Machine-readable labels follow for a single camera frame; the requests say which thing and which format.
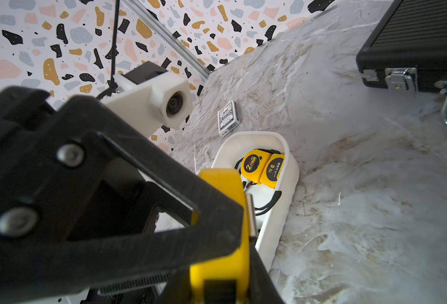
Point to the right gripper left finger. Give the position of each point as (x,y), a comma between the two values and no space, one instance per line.
(178,289)

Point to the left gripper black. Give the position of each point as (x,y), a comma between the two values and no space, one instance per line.
(87,202)

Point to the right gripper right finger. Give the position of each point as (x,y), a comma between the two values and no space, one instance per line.
(261,288)

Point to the white plastic storage box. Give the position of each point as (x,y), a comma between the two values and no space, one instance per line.
(271,205)

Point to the yellow 2m tape measure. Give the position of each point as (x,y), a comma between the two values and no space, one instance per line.
(253,165)

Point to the yellow 3.5m tape measure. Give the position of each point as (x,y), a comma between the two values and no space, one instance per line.
(272,170)

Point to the playing card deck box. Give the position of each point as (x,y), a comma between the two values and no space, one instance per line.
(228,119)

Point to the black ribbed carrying case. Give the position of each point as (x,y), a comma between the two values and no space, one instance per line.
(407,51)

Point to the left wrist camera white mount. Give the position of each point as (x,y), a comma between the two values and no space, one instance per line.
(150,97)

